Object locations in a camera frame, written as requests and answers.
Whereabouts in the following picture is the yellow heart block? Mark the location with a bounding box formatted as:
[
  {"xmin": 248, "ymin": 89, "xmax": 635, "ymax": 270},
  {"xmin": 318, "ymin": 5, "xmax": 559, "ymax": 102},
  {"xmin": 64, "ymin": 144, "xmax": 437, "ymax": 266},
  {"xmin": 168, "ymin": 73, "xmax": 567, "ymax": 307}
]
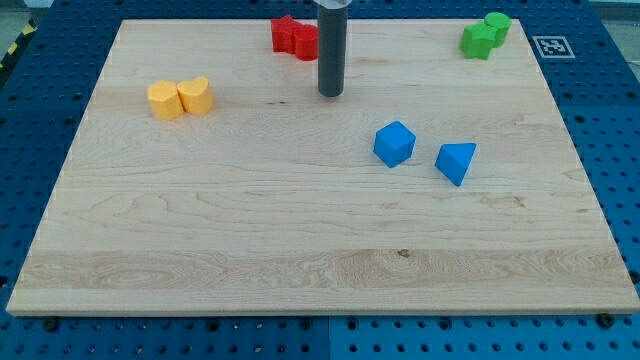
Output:
[{"xmin": 177, "ymin": 77, "xmax": 214, "ymax": 115}]

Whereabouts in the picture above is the yellow hexagon block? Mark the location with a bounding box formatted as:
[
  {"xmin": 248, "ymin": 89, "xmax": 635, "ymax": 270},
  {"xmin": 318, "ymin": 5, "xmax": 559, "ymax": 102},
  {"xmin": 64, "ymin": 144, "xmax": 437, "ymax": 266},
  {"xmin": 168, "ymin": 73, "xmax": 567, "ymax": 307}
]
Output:
[{"xmin": 147, "ymin": 80, "xmax": 184, "ymax": 121}]

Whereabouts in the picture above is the blue cube block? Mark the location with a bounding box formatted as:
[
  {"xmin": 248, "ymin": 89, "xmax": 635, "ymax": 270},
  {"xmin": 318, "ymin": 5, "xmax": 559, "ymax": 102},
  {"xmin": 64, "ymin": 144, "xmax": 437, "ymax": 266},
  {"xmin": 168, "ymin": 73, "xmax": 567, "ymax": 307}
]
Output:
[{"xmin": 373, "ymin": 121, "xmax": 416, "ymax": 168}]

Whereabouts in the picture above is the light wooden board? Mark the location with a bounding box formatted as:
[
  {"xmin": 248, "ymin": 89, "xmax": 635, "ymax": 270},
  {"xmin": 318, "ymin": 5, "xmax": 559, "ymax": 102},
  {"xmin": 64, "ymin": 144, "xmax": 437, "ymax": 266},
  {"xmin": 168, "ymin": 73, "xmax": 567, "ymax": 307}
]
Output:
[{"xmin": 7, "ymin": 19, "xmax": 639, "ymax": 317}]

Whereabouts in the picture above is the blue triangle block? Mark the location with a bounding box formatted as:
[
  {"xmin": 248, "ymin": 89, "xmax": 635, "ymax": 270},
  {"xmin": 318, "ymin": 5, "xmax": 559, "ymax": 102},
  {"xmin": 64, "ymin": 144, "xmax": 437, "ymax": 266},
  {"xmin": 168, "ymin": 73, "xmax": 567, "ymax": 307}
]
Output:
[{"xmin": 435, "ymin": 143, "xmax": 477, "ymax": 186}]

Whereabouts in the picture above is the red cylinder block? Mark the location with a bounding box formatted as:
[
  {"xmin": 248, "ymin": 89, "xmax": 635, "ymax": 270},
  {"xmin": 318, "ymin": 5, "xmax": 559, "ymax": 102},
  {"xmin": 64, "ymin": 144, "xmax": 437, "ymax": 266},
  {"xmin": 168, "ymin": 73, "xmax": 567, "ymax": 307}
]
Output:
[{"xmin": 293, "ymin": 24, "xmax": 319, "ymax": 61}]

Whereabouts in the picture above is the red star block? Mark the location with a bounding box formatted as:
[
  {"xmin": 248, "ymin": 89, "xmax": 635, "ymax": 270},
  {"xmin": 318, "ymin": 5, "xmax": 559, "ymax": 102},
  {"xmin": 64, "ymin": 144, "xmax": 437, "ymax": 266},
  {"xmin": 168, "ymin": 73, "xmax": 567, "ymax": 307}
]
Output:
[{"xmin": 271, "ymin": 15, "xmax": 303, "ymax": 54}]

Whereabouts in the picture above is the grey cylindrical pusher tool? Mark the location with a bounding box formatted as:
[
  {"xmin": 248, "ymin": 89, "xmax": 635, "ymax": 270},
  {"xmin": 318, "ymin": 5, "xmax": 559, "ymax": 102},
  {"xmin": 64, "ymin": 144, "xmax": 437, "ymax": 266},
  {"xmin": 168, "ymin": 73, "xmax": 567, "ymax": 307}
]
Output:
[{"xmin": 315, "ymin": 0, "xmax": 351, "ymax": 97}]

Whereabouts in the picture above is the green star block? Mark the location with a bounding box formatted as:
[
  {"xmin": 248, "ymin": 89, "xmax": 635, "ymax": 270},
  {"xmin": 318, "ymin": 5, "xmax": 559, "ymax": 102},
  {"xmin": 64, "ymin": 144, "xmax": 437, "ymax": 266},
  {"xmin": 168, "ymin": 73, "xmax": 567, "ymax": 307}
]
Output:
[{"xmin": 460, "ymin": 22, "xmax": 497, "ymax": 60}]

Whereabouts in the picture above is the green cylinder block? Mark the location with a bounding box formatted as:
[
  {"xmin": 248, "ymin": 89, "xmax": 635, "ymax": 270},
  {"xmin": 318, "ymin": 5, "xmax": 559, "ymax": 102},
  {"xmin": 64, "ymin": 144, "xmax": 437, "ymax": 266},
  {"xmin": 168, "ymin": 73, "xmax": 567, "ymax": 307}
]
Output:
[{"xmin": 484, "ymin": 12, "xmax": 512, "ymax": 48}]

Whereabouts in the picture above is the white fiducial marker tag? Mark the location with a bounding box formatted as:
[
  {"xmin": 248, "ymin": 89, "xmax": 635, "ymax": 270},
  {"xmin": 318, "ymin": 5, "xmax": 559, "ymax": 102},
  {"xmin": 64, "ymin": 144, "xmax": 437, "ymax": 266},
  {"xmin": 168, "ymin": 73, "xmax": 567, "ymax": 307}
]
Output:
[{"xmin": 533, "ymin": 35, "xmax": 575, "ymax": 59}]

